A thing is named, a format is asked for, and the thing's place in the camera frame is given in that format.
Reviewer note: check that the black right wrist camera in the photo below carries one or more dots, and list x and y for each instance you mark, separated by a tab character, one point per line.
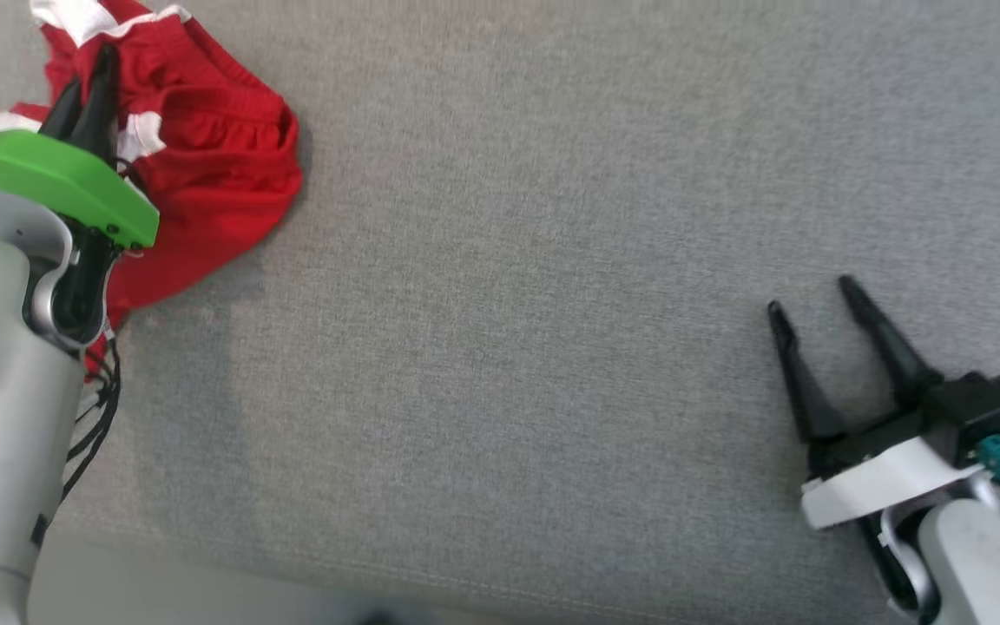
977	412

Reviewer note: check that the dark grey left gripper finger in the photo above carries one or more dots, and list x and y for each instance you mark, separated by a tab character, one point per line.
62	117
101	113

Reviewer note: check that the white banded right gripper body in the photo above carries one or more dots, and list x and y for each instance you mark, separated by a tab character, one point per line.
873	477

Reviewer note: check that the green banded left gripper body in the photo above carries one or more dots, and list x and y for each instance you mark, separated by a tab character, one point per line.
57	178

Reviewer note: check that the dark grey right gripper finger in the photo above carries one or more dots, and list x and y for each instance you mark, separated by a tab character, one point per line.
895	347
804	382

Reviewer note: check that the red white shorts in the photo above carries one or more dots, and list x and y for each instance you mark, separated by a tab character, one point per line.
205	156

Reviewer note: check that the grey fabric sofa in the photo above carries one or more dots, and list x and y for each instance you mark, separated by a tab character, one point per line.
509	304

